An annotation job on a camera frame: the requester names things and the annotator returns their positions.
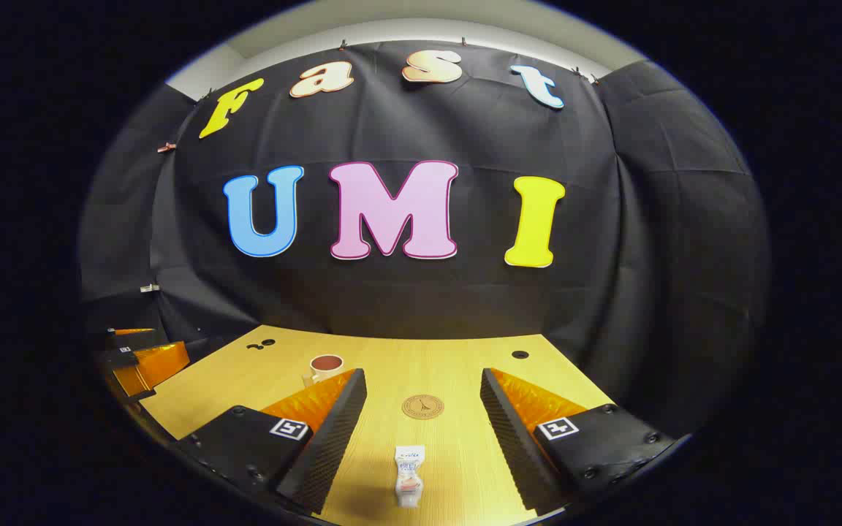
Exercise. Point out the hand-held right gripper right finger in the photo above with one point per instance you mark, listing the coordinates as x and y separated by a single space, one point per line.
512 446

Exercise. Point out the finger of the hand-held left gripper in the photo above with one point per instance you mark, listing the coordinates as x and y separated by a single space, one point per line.
136 340
161 361

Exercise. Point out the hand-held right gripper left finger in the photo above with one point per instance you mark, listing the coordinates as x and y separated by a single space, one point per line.
333 446

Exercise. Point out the beige cup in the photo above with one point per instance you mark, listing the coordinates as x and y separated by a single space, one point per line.
326 367

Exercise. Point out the white toothpaste tube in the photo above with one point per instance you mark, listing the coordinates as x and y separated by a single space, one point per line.
408 475

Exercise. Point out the round brown coaster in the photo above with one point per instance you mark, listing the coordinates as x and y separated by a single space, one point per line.
422 406

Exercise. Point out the wooden desktop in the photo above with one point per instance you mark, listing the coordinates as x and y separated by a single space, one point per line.
421 365

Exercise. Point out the black backdrop cloth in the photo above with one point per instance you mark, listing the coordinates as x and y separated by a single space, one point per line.
421 292

